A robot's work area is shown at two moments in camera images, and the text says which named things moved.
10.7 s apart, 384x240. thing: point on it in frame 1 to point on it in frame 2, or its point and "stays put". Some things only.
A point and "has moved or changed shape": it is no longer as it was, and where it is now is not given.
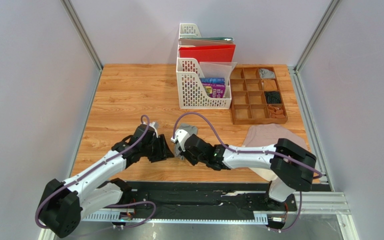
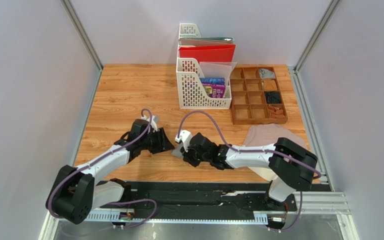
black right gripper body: (185, 150) stays put
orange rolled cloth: (276, 112) stays put
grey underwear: (192, 130) has moved or changed shape
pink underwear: (264, 135) stays put
